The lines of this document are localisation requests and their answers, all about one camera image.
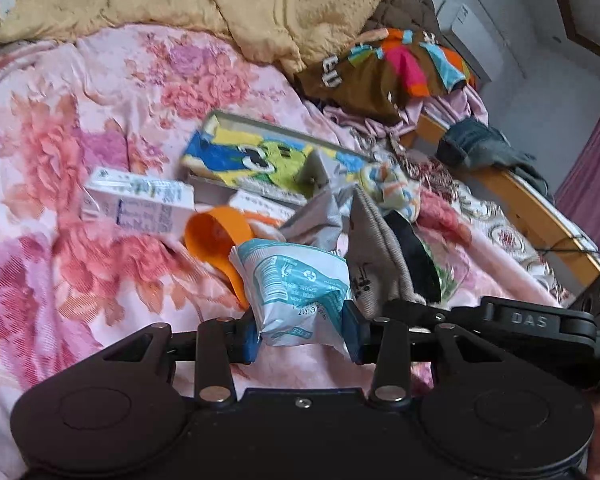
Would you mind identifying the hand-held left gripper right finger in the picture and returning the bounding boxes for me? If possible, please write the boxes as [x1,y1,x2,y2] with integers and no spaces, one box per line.
[342,300,488,405]

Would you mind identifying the wooden bed frame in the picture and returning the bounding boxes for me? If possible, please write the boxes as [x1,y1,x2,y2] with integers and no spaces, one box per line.
[400,112,600,286]

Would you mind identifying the brown quilted jacket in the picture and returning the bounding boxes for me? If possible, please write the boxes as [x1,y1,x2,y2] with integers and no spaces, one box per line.
[365,0,443,41]

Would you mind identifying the white air conditioner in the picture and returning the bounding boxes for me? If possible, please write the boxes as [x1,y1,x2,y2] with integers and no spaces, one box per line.
[437,2,506,83]

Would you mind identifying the grey storage box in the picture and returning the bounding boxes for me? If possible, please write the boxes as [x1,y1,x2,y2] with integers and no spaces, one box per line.
[180,110,376,208]

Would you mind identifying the dark striped sock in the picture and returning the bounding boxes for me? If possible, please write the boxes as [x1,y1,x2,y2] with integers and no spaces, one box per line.
[385,210,441,303]

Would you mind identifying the orange plastic scoop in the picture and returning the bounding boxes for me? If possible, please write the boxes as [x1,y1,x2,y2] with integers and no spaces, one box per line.
[184,206,256,311]

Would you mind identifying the blue denim jeans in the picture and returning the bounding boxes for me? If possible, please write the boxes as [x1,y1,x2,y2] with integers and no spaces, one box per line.
[480,135,556,201]

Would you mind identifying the magenta curtain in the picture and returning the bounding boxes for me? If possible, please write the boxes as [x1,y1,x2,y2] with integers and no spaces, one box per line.
[555,105,600,221]

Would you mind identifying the cartoon print towel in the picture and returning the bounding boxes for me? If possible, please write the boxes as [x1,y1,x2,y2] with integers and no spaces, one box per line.
[180,127,376,196]

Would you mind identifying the pink floral quilt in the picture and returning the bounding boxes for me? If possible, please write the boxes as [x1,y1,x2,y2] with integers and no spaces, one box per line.
[0,22,576,478]

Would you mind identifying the teal white packet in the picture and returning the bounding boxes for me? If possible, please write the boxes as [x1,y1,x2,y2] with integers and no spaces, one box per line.
[229,239,353,348]

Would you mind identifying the small white box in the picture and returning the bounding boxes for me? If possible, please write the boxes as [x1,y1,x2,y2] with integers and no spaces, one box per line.
[227,191,301,223]

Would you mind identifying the white carton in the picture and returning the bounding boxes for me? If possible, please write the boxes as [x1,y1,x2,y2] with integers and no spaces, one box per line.
[80,167,196,236]

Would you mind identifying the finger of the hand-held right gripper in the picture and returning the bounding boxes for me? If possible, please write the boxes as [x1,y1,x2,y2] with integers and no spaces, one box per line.
[382,299,483,333]

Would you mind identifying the colourful striped cloth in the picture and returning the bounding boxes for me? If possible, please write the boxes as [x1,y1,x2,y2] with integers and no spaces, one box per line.
[359,161,422,222]

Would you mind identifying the brown colourful patchwork cloth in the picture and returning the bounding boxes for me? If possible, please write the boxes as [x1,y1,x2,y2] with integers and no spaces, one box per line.
[295,27,481,123]

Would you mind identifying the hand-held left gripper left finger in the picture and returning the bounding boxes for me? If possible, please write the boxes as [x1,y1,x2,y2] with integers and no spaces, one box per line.
[97,309,260,405]

